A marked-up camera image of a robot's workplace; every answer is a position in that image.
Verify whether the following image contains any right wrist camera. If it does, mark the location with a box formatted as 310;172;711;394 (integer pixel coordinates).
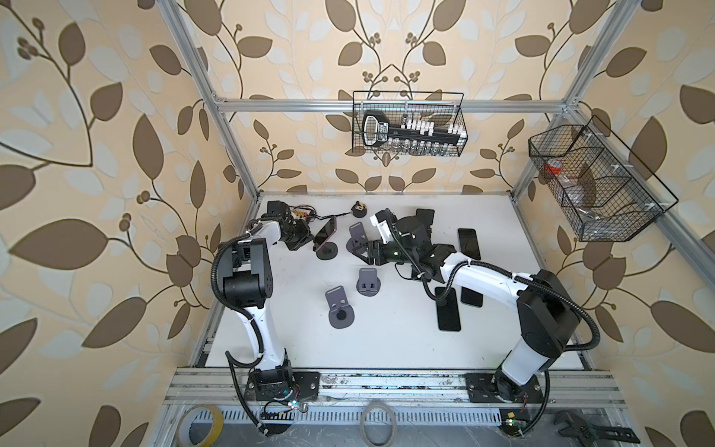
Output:
371;209;394;244

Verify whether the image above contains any grey round stand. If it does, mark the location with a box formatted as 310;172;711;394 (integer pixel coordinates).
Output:
356;267;381;297

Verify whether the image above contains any black wire basket right wall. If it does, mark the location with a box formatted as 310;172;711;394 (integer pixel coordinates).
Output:
528;115;679;242

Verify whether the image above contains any yellow tape roll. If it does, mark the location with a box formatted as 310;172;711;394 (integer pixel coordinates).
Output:
174;405;225;447

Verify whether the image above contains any black rear phone stand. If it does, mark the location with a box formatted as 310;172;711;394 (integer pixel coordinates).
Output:
415;209;435;226

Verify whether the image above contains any dark round stand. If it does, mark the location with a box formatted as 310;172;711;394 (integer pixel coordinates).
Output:
325;286;355;330

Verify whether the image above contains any black wire basket wall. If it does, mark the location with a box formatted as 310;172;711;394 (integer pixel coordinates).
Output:
352;89;468;158
528;115;679;242

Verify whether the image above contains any black power adapter board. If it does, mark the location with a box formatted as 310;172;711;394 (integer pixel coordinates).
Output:
290;205;318;224

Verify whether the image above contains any black phone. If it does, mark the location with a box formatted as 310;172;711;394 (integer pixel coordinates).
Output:
458;228;482;261
436;289;462;333
460;288;484;307

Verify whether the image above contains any red cap bottle in basket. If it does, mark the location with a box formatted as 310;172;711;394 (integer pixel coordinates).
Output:
544;158;563;178

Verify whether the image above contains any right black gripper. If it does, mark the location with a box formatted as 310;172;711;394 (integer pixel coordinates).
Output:
352;237;417;266

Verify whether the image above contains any black adjustable wrench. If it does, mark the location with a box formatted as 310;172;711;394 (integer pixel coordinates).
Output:
554;411;642;446

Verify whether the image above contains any black yellow round connector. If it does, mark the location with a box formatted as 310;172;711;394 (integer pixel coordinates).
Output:
351;201;367;219

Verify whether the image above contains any grey tape ring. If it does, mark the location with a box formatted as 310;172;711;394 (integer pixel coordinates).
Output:
359;401;398;447

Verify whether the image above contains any black tool in basket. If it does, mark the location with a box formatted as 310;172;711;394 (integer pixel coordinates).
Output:
357;111;467;147

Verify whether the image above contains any purple round phone stand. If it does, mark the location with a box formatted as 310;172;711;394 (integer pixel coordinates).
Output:
346;222;369;253

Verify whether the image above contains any black round stand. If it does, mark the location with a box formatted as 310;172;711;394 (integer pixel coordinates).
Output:
316;242;338;261

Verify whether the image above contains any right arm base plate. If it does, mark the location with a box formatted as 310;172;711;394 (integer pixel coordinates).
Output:
464;372;544;404

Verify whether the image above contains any black wire basket rear wall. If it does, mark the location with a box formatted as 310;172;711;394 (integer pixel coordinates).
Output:
352;89;468;158

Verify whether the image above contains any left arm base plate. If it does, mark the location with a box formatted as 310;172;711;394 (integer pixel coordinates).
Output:
244;368;321;402

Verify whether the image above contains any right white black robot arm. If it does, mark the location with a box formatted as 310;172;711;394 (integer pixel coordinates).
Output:
355;209;601;400

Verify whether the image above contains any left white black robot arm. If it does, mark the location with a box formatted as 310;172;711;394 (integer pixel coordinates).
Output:
210;200;313;400

